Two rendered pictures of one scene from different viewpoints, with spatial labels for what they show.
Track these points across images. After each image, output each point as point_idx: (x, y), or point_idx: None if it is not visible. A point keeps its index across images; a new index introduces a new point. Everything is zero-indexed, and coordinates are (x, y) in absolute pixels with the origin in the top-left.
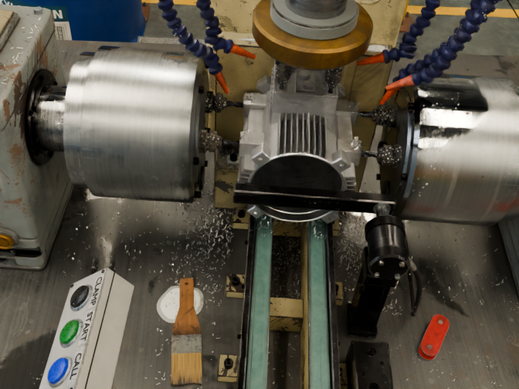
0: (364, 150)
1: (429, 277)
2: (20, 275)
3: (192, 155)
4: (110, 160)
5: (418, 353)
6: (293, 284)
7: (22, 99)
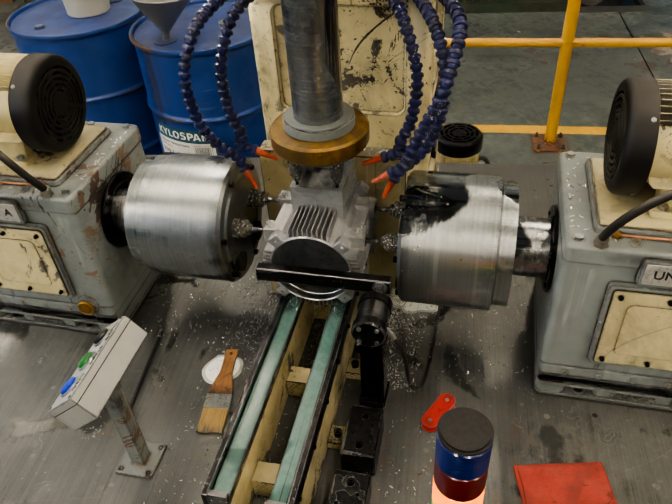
0: None
1: (451, 362)
2: None
3: (219, 237)
4: (157, 239)
5: (420, 426)
6: None
7: (99, 192)
